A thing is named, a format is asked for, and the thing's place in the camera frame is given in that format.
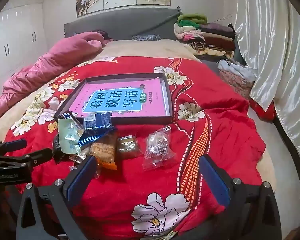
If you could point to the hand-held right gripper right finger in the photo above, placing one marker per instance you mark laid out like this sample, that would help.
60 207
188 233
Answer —
215 180

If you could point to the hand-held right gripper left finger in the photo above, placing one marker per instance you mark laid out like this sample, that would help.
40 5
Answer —
81 177

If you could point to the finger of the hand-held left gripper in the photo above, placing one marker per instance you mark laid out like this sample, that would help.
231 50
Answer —
15 145
37 156

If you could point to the black snack packet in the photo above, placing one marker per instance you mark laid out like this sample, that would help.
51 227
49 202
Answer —
56 151

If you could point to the clear orange cake packet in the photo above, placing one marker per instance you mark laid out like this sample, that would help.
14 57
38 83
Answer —
103 152

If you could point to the pale green snack packet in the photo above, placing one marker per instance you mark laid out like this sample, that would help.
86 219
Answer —
70 136

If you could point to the blue snack packet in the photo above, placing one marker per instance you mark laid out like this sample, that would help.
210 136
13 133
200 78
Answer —
97 127

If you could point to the clear packet of silver candy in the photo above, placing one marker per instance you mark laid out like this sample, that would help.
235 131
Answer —
156 146

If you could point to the dark grey shallow box tray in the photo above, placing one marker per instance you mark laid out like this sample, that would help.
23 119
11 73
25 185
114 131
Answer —
168 90

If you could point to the translucent snack packet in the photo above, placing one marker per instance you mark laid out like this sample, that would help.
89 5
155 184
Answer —
78 155

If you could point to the chocolate bar packet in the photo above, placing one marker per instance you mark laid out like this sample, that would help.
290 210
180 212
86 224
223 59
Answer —
68 117

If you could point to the red floral blanket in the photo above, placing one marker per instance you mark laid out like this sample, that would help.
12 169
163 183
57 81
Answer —
215 130

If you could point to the olive brown snack packet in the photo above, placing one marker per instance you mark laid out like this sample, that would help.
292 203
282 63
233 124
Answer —
126 147

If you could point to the red cloth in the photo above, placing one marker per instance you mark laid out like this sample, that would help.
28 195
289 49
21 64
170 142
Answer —
265 112

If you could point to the pink quilt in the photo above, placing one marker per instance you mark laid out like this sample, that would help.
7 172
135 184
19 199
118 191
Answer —
52 62

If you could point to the floral fabric basket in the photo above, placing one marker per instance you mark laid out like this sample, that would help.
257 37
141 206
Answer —
233 82

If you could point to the pink book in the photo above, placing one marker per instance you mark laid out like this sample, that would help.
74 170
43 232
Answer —
152 100

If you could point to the light grey clothes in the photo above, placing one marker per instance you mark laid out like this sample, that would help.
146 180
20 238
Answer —
237 67

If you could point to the white wardrobe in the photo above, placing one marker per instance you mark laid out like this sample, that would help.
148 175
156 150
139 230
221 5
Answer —
17 30

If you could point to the dark maroon cloth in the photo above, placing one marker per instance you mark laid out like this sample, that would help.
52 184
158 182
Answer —
106 35

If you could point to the stack of folded clothes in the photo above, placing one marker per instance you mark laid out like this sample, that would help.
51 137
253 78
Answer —
210 37

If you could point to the beige bed sheet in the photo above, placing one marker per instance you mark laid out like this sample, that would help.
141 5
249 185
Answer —
145 48

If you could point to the white satin curtain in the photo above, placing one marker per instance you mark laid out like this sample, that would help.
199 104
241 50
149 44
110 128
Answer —
270 42

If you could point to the dark patterned pillow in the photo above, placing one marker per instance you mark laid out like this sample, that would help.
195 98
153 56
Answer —
146 37

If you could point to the grey headboard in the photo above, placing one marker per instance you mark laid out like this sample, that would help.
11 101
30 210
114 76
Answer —
130 22

